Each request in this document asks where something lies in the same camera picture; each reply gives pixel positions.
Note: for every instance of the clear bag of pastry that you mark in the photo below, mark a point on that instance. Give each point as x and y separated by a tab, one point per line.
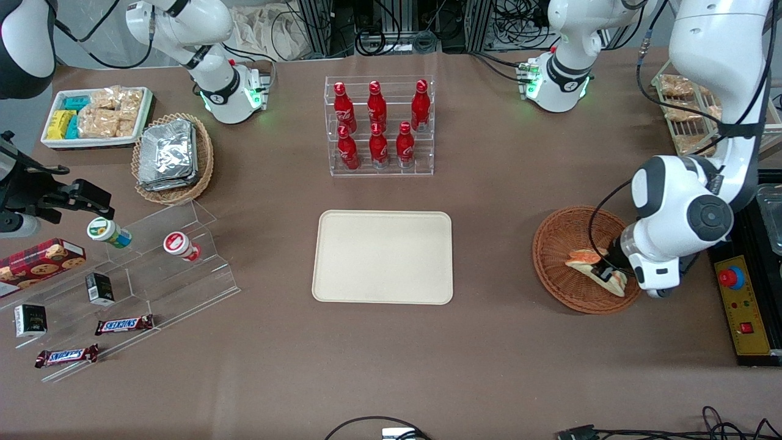
693	145
676	85
687	112

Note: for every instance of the red cola bottle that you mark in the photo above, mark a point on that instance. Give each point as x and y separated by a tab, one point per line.
405	148
377	107
420	110
379	148
344	110
348	151

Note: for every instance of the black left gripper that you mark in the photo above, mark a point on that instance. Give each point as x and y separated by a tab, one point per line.
615	263

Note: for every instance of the oval tan wicker basket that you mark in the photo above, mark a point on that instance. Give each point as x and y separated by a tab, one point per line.
205	160

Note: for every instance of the green-lid white cup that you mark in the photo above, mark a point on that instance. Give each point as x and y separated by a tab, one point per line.
107	232

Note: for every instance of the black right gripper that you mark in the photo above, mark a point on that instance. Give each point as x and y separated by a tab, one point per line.
29	190

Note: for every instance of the clear bag of crackers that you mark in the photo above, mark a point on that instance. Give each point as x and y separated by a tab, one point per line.
98	123
105	98
131	104

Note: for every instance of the yellow snack packet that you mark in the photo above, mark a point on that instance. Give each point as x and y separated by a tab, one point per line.
59	124

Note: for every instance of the red emergency stop button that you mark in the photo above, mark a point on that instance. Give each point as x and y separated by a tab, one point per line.
731	278

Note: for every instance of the red-lid white cup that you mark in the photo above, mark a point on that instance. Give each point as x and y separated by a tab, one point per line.
180	245

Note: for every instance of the beige cloth bag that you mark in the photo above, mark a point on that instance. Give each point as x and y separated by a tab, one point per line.
263	30

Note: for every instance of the silver foil packet stack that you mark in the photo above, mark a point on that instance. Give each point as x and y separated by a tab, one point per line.
168	156

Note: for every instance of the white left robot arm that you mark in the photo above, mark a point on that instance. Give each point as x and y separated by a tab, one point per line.
715	61

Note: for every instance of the beige plastic tray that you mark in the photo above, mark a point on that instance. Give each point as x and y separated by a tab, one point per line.
382	256

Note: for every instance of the clear acrylic bottle rack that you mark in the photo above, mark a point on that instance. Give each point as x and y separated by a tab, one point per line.
394	91

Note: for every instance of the brown snickers bar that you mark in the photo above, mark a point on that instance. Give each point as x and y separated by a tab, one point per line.
66	356
124	325

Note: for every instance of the yellow control panel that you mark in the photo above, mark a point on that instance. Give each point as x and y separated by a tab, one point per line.
751	311

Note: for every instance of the round brown wicker basket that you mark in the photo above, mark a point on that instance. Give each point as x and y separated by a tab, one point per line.
562	287

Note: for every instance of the black equipment base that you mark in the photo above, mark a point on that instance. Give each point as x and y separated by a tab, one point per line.
776	293

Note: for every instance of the teal snack packet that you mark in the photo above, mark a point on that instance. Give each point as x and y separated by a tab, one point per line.
73	127
77	102

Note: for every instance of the white rectangular snack bin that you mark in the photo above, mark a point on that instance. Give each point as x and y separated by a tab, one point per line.
85	143

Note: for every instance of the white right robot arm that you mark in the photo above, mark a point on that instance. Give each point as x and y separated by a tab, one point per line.
208	24

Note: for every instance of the triangle sandwich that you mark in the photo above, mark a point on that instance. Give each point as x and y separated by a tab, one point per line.
583	260

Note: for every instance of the red plaid cookie box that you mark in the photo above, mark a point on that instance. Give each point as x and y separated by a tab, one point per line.
36	263

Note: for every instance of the clear acrylic stepped display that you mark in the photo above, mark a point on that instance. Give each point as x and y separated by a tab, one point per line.
183	287

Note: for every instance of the aluminium frame post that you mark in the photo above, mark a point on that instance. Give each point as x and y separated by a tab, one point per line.
314	27
481	24

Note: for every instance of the clear plastic container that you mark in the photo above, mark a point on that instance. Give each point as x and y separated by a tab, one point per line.
771	214

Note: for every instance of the small black box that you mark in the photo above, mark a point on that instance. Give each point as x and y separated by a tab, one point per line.
30	321
99	289

